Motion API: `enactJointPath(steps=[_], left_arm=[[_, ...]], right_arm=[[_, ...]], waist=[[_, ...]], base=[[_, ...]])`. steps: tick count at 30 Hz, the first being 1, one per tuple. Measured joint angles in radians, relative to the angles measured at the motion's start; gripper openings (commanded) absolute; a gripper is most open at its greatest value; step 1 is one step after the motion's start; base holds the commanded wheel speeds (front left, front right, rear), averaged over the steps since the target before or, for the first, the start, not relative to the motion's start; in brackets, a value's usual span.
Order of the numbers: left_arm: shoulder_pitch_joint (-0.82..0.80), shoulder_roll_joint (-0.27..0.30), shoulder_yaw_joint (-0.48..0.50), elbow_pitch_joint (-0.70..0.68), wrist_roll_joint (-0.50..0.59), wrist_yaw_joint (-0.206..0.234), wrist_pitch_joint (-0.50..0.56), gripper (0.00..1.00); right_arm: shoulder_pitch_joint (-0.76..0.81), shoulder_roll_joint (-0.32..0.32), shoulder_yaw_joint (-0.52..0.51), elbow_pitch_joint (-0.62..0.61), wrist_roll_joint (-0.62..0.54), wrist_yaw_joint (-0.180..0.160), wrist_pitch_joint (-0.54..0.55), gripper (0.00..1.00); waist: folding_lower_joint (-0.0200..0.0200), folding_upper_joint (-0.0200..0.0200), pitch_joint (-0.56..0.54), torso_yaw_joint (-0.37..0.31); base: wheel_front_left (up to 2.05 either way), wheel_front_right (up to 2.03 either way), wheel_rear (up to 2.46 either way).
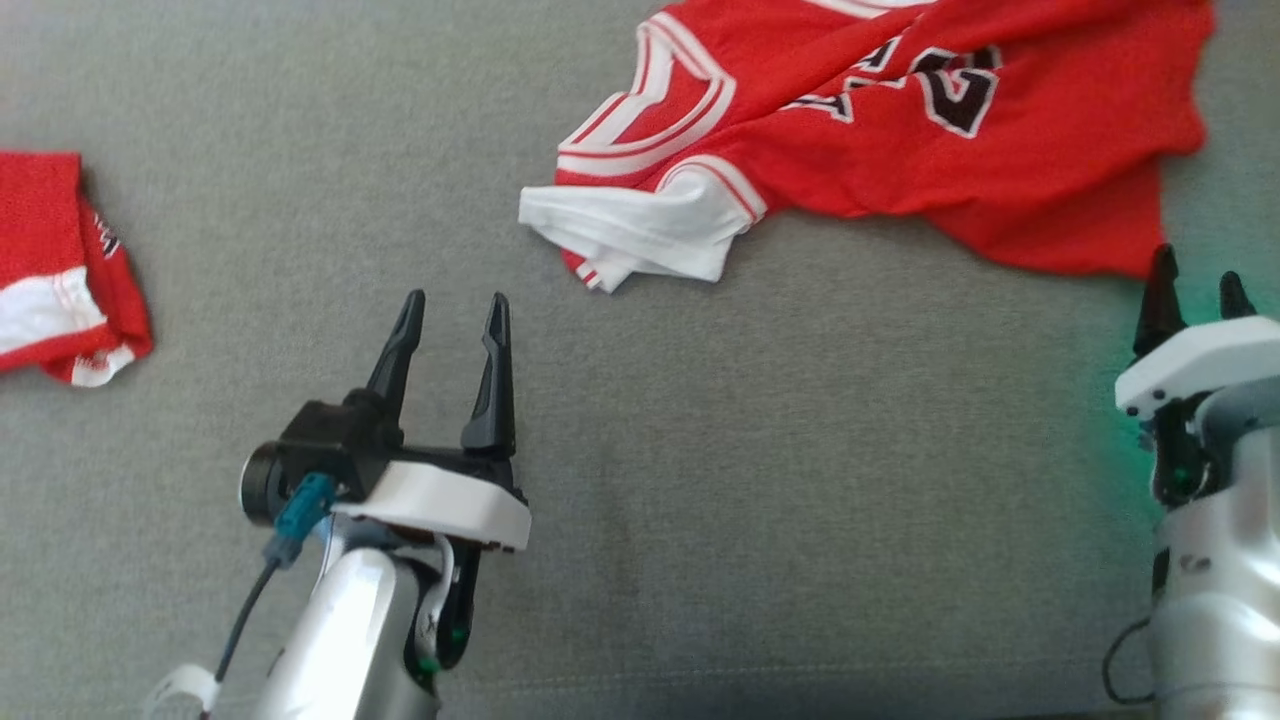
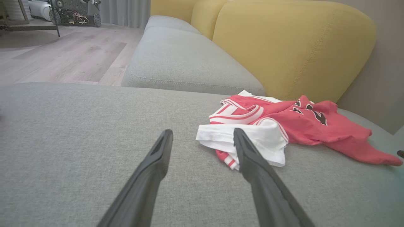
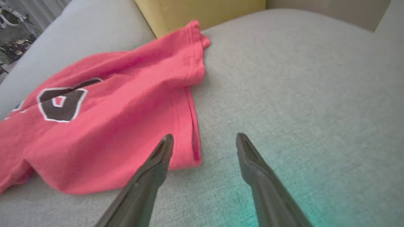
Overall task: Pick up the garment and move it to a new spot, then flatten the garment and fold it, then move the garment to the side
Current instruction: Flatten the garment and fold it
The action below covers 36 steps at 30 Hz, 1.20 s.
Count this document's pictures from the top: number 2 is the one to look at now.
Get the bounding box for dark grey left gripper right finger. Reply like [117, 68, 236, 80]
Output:
[233, 128, 316, 227]

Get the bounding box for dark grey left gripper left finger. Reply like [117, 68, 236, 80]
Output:
[96, 129, 173, 227]

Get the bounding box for red shorts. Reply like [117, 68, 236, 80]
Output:
[196, 90, 403, 171]

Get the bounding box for large grey sofa seat cushion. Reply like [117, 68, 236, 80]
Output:
[0, 83, 404, 227]

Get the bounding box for large yellow sofa back cushion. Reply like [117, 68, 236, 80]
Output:
[212, 0, 377, 103]

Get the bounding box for small grey sofa seat cushion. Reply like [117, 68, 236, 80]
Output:
[145, 15, 202, 35]

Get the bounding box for grey curtain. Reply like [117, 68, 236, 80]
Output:
[95, 0, 151, 29]

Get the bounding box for small yellow sofa back cushion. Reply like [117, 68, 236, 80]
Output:
[151, 0, 199, 24]

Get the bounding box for grey wheeled background robot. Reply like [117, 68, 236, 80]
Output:
[49, 0, 102, 27]

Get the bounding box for narrow yellow sofa back cushion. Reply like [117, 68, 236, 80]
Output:
[191, 0, 228, 40]

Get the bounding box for table with black metal legs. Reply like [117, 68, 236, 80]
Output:
[0, 0, 61, 37]

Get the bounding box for white rounded appliance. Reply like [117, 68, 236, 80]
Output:
[28, 0, 52, 21]

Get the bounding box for white ribbed cylinder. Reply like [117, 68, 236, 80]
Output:
[3, 0, 32, 20]

